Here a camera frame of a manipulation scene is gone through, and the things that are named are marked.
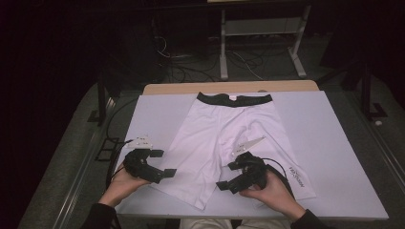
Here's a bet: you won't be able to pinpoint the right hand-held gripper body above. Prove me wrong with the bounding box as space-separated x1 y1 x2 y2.
231 136 269 194

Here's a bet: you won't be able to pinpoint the white shorts with black waistband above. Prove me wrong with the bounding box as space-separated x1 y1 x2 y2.
149 92 318 211

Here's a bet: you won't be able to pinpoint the hand-held gripper cable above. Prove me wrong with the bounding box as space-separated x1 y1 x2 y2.
262 157 294 196
105 138 135 189

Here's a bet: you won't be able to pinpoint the wooden table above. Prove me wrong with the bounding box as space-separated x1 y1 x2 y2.
141 79 320 95

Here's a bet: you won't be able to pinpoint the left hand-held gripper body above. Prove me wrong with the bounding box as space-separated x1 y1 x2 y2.
123 136 165 184

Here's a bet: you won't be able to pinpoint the person's left hand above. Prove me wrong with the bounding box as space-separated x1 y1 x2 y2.
104 168 151 206

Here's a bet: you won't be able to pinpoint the person's right leg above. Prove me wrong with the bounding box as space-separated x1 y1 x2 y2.
240 219 292 229

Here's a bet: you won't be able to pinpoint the bundle of floor cables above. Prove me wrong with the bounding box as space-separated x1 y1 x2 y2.
155 34 266 84

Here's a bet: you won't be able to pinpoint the black metal stand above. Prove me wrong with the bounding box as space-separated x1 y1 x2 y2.
318 58 389 121
87 77 123 126

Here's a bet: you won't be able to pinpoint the black metal bracket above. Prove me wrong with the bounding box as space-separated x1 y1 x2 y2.
95 136 120 162

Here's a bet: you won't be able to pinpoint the aluminium floor rail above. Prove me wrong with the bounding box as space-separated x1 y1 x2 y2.
52 96 118 229
347 92 405 182

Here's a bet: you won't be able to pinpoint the right hand-held gripper cable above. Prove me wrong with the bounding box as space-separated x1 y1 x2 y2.
262 157 294 196

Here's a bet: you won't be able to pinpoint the person's left leg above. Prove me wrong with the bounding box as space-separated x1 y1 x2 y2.
180 219 234 229

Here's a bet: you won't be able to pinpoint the person's right hand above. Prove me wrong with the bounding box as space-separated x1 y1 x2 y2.
239 173 300 216

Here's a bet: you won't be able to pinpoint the left hand-held gripper cable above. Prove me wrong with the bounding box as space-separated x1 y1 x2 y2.
105 138 135 189

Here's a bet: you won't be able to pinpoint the person's leg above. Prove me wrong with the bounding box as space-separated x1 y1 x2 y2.
180 219 234 229
240 219 292 229

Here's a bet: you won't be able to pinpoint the white metal rack frame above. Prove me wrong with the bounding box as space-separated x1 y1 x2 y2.
206 0 312 80

